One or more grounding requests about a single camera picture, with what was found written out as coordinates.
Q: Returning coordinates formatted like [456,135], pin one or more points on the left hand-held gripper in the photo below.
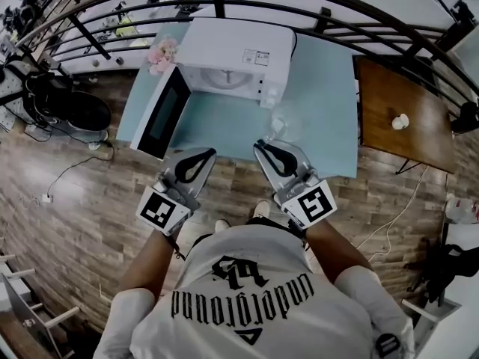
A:
[161,209]

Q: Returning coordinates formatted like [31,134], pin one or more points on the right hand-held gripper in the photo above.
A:
[310,204]

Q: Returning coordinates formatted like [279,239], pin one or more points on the clear glass cup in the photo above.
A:
[291,125]

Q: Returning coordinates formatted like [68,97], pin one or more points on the white microwave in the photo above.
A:
[239,39]

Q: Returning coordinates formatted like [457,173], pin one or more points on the person's right forearm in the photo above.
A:
[337,253]

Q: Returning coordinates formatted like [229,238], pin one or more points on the person's left forearm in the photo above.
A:
[146,267]

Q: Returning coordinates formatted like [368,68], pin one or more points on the small white object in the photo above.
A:
[400,122]

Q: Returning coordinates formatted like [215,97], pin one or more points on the person's right shoe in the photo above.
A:
[260,209]

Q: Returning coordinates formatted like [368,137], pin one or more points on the person's shoe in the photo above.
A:
[222,225]
[260,209]

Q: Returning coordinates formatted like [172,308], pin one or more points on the person's black shorts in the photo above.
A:
[262,222]

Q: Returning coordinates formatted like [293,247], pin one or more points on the person's left shoe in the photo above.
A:
[222,225]

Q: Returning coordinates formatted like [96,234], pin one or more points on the light blue table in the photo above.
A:
[325,99]

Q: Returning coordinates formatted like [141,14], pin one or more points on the black rounded machine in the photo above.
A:
[90,110]

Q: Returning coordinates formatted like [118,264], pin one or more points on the pink flower bouquet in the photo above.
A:
[161,56]

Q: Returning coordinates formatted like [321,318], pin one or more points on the brown wooden side table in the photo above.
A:
[423,125]

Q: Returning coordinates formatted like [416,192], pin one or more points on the white floor adapter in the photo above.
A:
[47,198]

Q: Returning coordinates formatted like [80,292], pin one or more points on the person's white printed t-shirt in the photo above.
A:
[254,320]

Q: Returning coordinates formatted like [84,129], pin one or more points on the white plastic bag red print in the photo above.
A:
[462,209]

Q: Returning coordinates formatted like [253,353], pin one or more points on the black backpack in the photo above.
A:
[449,271]

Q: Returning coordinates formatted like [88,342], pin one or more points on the white wooden rack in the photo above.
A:
[33,312]

